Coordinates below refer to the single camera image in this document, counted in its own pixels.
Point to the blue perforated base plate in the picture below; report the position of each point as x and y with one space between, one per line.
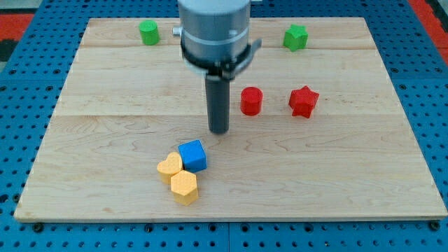
34 75

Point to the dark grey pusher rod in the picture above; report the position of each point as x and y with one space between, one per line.
217 103

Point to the blue cube block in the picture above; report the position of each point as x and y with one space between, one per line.
193 156

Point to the green star block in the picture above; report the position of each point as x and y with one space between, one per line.
295 38

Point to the yellow heart block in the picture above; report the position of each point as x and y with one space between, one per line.
169 167

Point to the green cylinder block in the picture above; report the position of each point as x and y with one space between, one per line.
149 32

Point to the yellow hexagon block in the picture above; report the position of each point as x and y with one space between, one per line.
184 187

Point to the wooden board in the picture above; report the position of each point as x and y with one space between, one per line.
125 106

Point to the red star block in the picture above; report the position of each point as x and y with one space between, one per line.
303 101

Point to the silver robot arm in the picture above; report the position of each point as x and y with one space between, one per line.
215 36

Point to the red cylinder block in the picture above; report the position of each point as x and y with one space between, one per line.
251 101

